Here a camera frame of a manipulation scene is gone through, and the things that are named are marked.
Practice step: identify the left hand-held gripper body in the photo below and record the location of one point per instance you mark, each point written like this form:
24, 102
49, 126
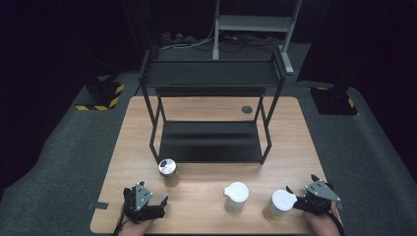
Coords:
144, 196

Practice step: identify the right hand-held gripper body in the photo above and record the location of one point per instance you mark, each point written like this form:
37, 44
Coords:
321, 191

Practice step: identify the spice jar with white lid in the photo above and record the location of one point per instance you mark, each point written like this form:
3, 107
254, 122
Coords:
280, 203
236, 195

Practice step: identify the glass jar with silver lid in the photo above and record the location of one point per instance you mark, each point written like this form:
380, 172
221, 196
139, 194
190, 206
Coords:
168, 172

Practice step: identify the black two-tier metal rack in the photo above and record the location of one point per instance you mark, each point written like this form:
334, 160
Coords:
209, 73

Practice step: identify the person's right hand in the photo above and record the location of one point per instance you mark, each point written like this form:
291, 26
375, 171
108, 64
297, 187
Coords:
321, 226

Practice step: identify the person's left hand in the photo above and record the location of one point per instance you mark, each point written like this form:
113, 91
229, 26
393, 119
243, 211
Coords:
134, 228

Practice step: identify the grey tape strip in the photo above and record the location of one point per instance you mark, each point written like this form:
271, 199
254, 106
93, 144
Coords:
341, 206
98, 206

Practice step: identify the black base with yellow stripes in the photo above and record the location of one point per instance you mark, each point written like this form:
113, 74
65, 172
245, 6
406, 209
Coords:
332, 101
105, 93

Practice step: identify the round dark table grommet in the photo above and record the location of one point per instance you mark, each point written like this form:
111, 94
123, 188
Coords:
247, 109

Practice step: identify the dark power strip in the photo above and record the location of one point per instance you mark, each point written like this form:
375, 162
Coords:
177, 38

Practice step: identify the grey metal stand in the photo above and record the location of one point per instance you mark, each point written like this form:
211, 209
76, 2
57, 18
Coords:
252, 23

